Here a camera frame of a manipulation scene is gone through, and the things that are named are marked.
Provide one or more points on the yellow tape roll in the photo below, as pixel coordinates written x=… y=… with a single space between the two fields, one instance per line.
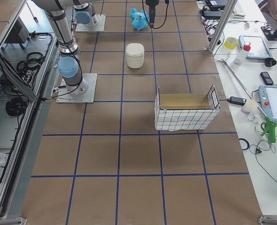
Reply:
x=231 y=42

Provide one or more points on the white squeeze bottle red cap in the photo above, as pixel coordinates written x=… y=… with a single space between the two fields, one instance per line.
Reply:
x=243 y=53

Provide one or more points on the wooden box with grid cloth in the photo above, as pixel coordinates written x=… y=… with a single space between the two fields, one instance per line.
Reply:
x=175 y=112

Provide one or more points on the grey teach pendant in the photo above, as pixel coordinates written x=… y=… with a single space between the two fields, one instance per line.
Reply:
x=268 y=100

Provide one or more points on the white trash can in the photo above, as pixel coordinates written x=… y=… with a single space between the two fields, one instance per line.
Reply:
x=134 y=55

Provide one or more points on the blue teddy bear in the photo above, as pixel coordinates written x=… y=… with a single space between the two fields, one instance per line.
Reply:
x=139 y=19

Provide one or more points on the green handled grabber tool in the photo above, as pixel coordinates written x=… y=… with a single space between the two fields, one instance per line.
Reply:
x=270 y=128

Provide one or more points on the black power adapter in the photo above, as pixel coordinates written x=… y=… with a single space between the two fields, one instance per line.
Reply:
x=236 y=100

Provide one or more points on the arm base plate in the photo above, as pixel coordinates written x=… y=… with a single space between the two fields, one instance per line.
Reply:
x=98 y=28
x=84 y=93

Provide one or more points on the aluminium frame post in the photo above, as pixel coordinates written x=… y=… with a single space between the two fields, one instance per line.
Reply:
x=221 y=24

